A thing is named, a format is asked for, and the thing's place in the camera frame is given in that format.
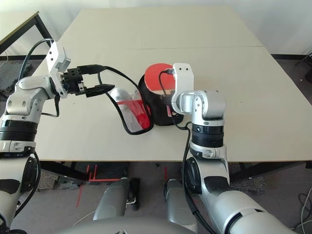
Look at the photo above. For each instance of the black-framed side table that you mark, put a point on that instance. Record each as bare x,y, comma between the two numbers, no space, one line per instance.
42,26

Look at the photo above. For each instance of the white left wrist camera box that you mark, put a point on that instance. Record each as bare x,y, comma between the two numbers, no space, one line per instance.
54,58

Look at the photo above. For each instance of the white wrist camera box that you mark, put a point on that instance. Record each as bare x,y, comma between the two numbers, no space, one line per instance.
54,58
184,78

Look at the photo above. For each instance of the silver robot leg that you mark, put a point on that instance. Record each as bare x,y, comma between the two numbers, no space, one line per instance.
180,207
112,200

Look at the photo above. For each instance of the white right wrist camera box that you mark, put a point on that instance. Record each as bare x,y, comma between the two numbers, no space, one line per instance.
184,78

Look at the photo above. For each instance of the red black paddle case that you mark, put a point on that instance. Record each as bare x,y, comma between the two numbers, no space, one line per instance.
156,114

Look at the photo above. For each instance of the speckled floor mat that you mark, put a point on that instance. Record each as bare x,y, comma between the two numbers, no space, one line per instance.
248,185
48,180

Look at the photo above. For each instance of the silver right robot leg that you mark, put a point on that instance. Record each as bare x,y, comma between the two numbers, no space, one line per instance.
180,207

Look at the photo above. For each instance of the black tripod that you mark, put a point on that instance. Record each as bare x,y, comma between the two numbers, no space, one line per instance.
309,76

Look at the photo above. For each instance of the silver left robot leg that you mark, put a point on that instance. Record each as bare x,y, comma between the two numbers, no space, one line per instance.
112,200

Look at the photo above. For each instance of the black foam floor mat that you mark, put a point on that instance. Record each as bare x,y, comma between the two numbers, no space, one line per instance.
7,78

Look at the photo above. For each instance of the red ping-pong paddle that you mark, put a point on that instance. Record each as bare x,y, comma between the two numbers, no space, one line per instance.
156,78

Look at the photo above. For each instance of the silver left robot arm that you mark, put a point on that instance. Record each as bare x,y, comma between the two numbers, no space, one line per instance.
24,97

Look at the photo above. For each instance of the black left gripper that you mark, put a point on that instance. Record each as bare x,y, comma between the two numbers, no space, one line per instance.
73,78

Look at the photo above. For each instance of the grey robot torso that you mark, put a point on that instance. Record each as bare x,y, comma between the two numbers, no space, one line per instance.
122,228

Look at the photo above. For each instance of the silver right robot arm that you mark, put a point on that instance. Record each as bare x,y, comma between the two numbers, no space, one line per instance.
207,107

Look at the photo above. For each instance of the black left robot foot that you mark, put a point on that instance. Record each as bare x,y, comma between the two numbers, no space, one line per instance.
134,192

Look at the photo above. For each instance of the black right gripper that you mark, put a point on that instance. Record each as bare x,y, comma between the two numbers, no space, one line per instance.
168,100

